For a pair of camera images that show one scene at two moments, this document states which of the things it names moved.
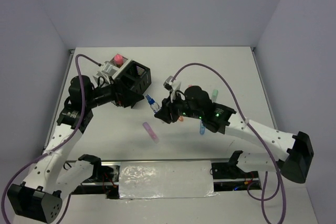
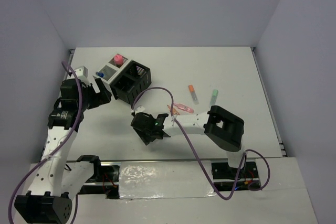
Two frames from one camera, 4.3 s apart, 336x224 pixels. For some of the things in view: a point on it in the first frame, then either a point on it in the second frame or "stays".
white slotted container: [105, 76] stays
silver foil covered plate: [168, 179] stays
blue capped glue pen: [155, 106] -> [100, 74]
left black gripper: [125, 97] -> [104, 93]
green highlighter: [214, 94] stays
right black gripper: [165, 115] -> [146, 138]
